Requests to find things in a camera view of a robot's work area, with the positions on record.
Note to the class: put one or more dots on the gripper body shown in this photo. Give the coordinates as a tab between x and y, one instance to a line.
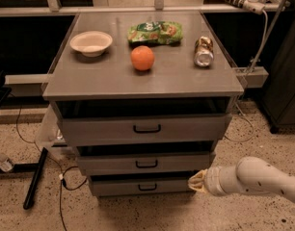
212	181

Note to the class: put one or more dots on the grey drawer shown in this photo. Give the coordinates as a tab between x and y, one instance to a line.
143	129
140	183
145	157

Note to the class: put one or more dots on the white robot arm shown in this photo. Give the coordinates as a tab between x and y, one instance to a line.
250	176

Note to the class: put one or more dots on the grey bottom drawer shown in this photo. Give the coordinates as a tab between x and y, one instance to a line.
140	183

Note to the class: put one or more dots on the grey drawer cabinet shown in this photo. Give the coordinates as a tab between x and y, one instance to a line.
109	86

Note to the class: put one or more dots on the grey top drawer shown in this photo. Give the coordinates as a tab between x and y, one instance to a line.
143	129

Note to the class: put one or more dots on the dark cabinet right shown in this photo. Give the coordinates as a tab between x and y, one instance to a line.
277	97

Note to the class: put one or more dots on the crushed soda can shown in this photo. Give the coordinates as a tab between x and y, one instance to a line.
204	55

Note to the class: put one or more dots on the orange fruit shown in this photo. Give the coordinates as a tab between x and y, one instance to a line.
142	58

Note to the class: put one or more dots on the green chip bag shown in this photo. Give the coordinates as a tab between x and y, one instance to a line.
155	32

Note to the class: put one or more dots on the black metal leg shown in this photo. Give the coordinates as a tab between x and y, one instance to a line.
29	199

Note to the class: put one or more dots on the white bowl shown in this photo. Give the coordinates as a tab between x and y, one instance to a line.
91	44

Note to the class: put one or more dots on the clear plastic bottle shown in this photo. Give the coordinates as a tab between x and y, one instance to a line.
5	163

